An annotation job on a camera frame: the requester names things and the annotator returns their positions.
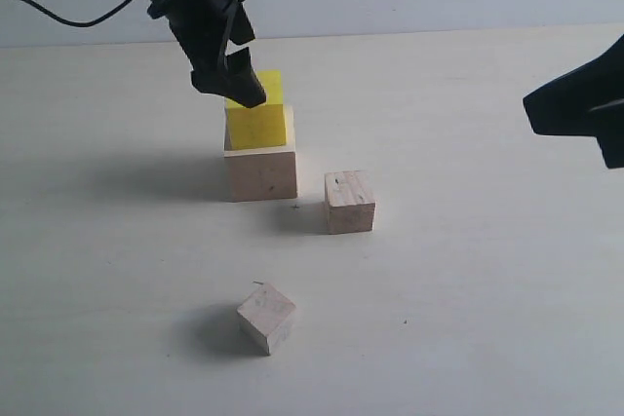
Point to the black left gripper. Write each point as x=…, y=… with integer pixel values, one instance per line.
x=204, y=28

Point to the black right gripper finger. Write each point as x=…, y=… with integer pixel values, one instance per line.
x=612, y=136
x=583, y=102

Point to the yellow cube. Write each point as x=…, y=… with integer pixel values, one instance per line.
x=261, y=126

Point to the large light wooden cube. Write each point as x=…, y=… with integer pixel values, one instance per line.
x=263, y=173

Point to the medium wooden cube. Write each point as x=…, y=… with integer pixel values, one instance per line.
x=349, y=202

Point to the small pale wooden cube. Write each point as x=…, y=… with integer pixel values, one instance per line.
x=267, y=317

